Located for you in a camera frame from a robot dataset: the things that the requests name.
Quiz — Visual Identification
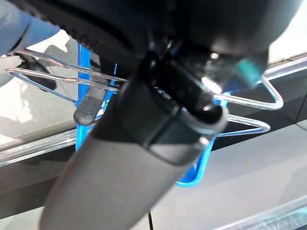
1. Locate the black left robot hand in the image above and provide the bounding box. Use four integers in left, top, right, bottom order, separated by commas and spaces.
9, 0, 299, 230

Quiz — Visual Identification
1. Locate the blue plastic shopping basket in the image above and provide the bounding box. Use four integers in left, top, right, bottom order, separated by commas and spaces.
6, 43, 284, 188

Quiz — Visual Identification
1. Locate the green drink bottle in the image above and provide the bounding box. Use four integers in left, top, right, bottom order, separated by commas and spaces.
236, 59, 262, 87

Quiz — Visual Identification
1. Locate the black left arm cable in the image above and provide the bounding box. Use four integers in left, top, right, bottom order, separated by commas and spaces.
146, 209, 154, 230

